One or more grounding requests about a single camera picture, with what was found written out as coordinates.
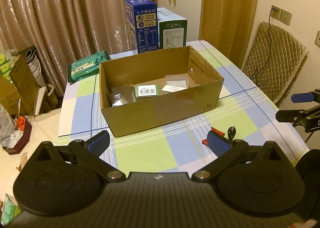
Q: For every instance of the green tea packet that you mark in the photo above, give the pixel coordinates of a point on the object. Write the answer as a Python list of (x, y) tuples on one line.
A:
[(86, 66)]

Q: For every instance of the blue milk carton box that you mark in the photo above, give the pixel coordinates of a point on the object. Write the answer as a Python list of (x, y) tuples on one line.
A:
[(141, 18)]

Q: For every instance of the brown curtain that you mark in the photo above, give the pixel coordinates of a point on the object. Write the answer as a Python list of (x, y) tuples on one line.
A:
[(63, 31)]

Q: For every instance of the green tissue pack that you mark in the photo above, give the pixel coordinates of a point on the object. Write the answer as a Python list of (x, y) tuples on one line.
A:
[(9, 210)]

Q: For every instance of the green white carton box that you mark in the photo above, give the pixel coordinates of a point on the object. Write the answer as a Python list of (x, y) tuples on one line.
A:
[(172, 29)]

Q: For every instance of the red snack packet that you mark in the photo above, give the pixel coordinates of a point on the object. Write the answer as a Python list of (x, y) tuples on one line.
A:
[(212, 136)]

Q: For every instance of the clear plastic case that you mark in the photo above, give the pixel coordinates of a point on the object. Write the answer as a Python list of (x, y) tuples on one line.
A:
[(181, 80)]

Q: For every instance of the quilted chair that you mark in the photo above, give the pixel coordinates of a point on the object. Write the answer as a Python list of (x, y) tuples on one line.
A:
[(274, 60)]

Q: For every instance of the white crumpled plastic bag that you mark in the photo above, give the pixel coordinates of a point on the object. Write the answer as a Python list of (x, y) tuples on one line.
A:
[(9, 136)]

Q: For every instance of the silver foil bag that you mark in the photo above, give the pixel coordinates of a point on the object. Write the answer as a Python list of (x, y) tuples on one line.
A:
[(122, 95)]

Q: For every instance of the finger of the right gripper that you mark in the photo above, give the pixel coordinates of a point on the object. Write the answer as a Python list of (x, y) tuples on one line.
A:
[(302, 97), (290, 116)]

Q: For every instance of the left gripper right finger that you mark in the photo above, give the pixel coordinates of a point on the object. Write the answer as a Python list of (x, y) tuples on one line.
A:
[(227, 152)]

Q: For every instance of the brown cardboard carton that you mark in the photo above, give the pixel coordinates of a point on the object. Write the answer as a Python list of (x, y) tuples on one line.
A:
[(24, 87)]

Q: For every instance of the wall power socket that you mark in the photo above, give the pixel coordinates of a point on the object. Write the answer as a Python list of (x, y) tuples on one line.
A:
[(281, 15)]

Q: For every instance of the checkered tablecloth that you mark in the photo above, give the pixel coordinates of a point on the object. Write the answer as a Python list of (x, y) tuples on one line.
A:
[(178, 147)]

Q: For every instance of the dark red tray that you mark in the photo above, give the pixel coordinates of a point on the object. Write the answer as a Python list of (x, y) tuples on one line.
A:
[(25, 126)]

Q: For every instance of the open cardboard box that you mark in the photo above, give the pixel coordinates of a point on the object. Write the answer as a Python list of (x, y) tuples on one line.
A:
[(205, 84)]

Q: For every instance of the wooden door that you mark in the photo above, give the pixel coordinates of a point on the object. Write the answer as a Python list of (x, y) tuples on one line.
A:
[(227, 25)]

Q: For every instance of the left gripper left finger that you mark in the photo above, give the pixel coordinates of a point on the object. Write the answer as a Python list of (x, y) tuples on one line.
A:
[(87, 154)]

